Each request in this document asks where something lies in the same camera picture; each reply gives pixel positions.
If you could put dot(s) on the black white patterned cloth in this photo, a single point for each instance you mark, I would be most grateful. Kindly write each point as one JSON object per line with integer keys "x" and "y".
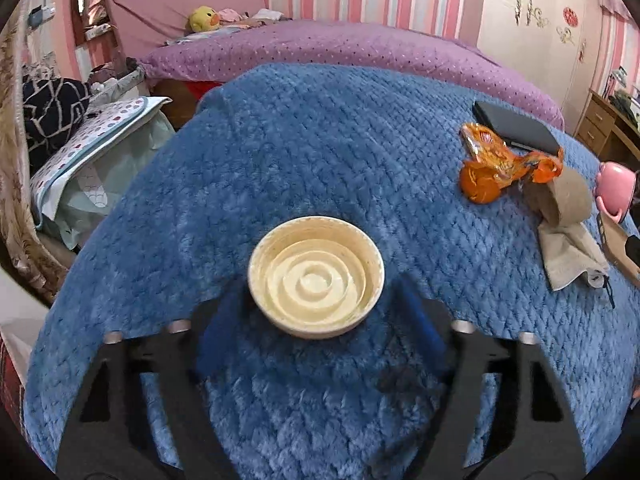
{"x": 50, "y": 115}

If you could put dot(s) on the grey tissue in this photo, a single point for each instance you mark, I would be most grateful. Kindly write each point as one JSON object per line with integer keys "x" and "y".
{"x": 570, "y": 255}

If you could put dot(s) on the dark clothes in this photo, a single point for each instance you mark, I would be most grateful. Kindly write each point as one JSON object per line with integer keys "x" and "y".
{"x": 627, "y": 102}

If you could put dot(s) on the wooden desk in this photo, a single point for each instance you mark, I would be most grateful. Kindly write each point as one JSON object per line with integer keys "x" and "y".
{"x": 600, "y": 125}

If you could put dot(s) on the white wardrobe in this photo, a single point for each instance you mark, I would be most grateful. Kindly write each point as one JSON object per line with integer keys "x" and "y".
{"x": 530, "y": 60}

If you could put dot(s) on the orange round peel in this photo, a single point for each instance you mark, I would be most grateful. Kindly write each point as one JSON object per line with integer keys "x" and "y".
{"x": 479, "y": 187}

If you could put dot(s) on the yellow duck plush toy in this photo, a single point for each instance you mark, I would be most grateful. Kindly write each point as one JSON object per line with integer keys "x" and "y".
{"x": 203, "y": 19}

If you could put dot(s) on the black phone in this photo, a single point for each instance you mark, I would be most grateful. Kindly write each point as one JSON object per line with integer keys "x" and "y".
{"x": 520, "y": 127}

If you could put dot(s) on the brown phone case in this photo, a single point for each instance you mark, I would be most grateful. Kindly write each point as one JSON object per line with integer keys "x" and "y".
{"x": 616, "y": 247}

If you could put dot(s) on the orange plastic wrapper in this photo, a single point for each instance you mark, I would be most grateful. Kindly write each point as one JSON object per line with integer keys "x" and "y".
{"x": 500, "y": 152}

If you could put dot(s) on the pale green fabric bin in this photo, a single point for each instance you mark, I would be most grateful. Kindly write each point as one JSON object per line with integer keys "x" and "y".
{"x": 115, "y": 180}

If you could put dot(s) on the pink cloth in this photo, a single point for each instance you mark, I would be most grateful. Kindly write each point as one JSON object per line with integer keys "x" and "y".
{"x": 231, "y": 14}

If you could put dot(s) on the wall socket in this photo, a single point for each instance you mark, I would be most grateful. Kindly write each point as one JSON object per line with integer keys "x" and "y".
{"x": 41, "y": 15}

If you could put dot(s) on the white power strip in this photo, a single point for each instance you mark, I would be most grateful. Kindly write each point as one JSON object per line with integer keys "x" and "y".
{"x": 97, "y": 32}

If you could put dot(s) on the cream round lid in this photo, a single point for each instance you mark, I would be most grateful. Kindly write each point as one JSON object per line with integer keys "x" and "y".
{"x": 315, "y": 280}

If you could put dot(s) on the pink cup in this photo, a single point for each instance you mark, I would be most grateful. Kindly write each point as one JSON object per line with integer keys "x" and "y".
{"x": 615, "y": 185}

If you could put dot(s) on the blue fleece blanket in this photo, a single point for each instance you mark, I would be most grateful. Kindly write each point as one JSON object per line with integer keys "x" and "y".
{"x": 325, "y": 160}

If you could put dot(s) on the cardboard tube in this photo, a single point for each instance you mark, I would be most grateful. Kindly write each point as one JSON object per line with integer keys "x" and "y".
{"x": 565, "y": 197}

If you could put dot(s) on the desk lamp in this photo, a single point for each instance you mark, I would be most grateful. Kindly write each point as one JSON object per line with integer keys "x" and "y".
{"x": 617, "y": 80}

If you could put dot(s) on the beige floral curtain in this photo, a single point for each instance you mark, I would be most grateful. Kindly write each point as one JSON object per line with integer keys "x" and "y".
{"x": 20, "y": 210}

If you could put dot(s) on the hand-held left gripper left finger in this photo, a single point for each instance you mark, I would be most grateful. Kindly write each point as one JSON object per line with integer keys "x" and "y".
{"x": 220, "y": 330}

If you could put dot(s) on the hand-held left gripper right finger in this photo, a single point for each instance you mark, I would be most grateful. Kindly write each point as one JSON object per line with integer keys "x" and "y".
{"x": 425, "y": 325}

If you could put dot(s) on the purple dotted bed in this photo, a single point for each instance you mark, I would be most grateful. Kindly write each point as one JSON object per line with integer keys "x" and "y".
{"x": 375, "y": 50}

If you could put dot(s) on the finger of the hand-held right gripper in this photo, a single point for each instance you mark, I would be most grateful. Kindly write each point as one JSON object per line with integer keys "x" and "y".
{"x": 634, "y": 252}

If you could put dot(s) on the pink covered headboard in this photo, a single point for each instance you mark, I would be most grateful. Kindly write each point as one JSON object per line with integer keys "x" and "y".
{"x": 160, "y": 10}

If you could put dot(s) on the red paper decoration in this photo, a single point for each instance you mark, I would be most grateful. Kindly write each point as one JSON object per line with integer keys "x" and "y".
{"x": 570, "y": 16}

